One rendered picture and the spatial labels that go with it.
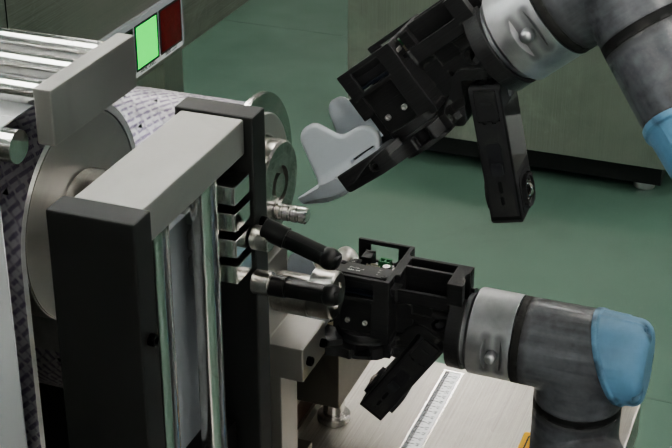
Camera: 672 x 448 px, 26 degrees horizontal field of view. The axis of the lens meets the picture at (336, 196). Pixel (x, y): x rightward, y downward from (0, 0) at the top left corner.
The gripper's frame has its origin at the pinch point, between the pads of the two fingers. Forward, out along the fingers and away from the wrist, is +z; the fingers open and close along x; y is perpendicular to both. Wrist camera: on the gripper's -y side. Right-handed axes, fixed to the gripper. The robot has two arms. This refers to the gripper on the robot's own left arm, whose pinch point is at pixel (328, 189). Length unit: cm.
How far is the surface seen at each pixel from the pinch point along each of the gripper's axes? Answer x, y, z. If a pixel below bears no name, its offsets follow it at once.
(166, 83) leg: -78, 14, 61
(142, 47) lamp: -42, 19, 35
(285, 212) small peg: 0.7, 0.4, 4.2
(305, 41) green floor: -350, -4, 192
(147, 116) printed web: 1.9, 13.2, 8.3
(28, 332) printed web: 31.6, 7.4, 4.0
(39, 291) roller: 30.0, 8.9, 2.7
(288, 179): -2.6, 2.1, 4.2
